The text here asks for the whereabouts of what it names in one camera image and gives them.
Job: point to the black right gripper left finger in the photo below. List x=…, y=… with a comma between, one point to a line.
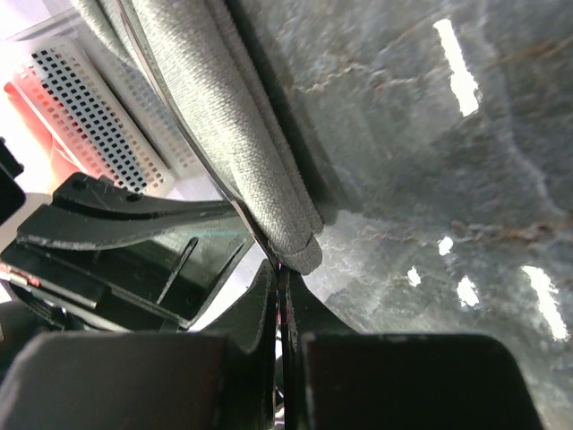
x=219, y=378

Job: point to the white plastic basket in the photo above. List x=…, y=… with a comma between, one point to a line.
x=107, y=121

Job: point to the salmon pink cloth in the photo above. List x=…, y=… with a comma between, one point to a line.
x=45, y=163

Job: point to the grey cloth napkin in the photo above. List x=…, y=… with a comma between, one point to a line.
x=194, y=53

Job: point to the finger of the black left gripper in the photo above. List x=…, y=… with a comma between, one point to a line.
x=88, y=214

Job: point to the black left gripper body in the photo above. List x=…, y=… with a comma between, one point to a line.
x=163, y=283

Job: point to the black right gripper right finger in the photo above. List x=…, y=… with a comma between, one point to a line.
x=338, y=378

